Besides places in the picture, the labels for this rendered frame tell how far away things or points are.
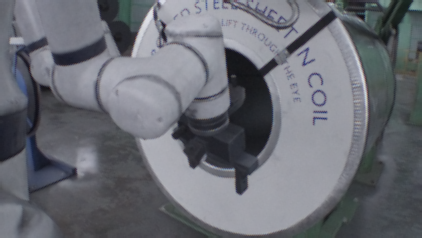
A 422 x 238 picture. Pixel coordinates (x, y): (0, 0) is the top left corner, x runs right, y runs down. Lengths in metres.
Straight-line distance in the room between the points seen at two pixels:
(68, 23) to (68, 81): 0.09
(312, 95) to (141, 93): 0.78
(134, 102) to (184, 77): 0.07
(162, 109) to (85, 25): 0.17
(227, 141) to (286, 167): 0.64
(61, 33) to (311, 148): 0.88
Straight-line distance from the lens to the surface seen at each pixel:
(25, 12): 0.76
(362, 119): 1.02
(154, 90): 0.36
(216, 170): 1.33
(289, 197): 1.19
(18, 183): 0.21
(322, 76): 1.04
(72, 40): 0.44
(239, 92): 0.60
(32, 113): 2.23
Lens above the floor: 1.07
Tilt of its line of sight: 15 degrees down
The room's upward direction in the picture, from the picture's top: 4 degrees clockwise
